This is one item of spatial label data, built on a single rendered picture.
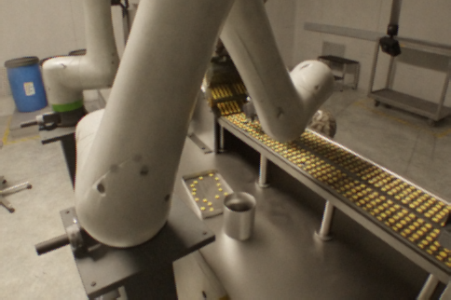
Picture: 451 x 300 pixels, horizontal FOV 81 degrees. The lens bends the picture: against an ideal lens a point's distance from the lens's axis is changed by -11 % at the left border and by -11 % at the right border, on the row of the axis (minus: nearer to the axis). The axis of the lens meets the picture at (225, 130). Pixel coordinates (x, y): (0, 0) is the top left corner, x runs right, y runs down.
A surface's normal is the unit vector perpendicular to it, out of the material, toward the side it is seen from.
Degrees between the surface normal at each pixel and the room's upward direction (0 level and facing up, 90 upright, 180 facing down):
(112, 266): 0
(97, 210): 69
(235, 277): 0
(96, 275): 0
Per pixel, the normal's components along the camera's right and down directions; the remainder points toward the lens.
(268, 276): 0.00, -0.91
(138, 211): 0.46, 0.25
